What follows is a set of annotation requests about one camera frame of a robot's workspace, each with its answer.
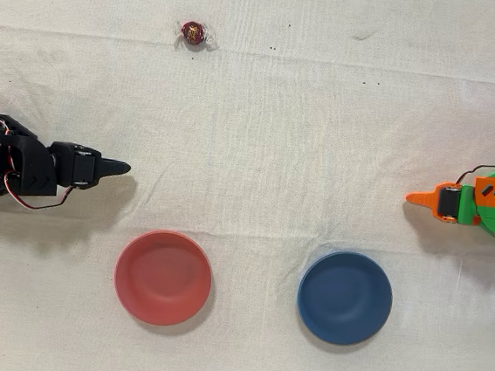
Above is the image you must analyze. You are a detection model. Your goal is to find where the pink bowl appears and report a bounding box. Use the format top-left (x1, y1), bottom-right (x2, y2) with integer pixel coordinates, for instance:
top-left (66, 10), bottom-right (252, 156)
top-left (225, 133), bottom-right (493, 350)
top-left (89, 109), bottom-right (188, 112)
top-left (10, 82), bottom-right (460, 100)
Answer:
top-left (109, 224), bottom-right (217, 332)

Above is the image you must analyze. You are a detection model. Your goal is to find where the white table cloth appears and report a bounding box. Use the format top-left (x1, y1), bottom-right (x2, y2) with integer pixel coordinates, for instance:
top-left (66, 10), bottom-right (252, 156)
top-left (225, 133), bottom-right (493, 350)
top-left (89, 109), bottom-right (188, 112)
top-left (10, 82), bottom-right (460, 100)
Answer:
top-left (0, 0), bottom-right (495, 371)

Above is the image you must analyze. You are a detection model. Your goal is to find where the blue bowl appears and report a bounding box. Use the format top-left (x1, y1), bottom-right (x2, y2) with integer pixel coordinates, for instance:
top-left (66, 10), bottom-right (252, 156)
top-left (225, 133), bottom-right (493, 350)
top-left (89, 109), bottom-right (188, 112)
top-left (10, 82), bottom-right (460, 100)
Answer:
top-left (292, 246), bottom-right (399, 352)

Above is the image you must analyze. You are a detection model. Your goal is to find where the red candy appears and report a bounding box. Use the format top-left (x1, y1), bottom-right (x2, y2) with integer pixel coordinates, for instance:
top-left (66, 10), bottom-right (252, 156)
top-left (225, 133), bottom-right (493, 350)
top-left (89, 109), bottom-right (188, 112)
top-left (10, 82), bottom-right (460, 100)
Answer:
top-left (172, 18), bottom-right (223, 55)

